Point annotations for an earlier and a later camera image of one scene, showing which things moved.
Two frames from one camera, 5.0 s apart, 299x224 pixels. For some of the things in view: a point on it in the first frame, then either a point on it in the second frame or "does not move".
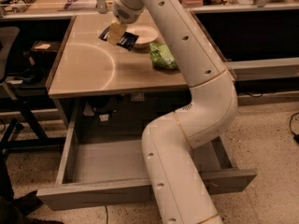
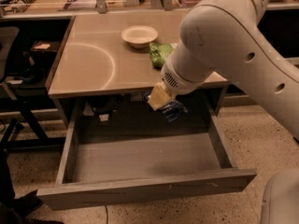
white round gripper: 128,13 to 175,80
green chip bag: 162,57 does not move
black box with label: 45,47 does not move
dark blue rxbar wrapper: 127,40 to 172,110
